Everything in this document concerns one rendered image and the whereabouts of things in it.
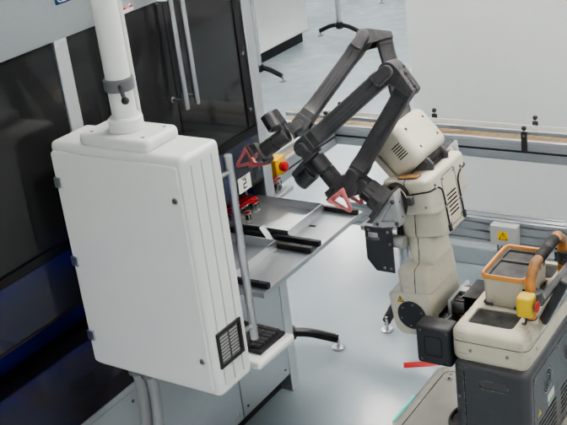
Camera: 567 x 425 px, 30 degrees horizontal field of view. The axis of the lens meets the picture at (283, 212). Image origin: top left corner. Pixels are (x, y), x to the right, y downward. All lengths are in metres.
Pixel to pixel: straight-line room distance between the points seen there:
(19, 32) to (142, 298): 0.83
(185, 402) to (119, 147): 1.31
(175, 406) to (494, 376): 1.20
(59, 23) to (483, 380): 1.69
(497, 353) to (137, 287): 1.11
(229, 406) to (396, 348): 0.97
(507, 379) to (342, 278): 2.24
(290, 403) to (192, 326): 1.55
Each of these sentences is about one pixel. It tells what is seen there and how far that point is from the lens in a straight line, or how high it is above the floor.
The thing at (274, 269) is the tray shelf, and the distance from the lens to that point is 3.64.
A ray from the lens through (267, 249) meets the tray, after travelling 3.73.
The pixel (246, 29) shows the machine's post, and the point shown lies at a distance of 3.98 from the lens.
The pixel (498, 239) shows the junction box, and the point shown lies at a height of 0.48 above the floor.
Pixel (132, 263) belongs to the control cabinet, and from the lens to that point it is 3.07.
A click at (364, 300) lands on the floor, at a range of 5.23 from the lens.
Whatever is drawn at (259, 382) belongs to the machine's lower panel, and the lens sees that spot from 4.34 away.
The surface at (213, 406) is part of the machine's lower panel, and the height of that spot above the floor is 0.26.
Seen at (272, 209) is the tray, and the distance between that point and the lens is 4.12.
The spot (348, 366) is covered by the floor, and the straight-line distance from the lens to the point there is 4.72.
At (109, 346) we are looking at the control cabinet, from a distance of 3.32.
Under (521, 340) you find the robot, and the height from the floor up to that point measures 0.80.
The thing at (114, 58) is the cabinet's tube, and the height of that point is 1.80.
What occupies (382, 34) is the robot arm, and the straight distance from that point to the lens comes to 3.74.
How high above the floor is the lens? 2.48
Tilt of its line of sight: 23 degrees down
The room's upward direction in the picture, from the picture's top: 7 degrees counter-clockwise
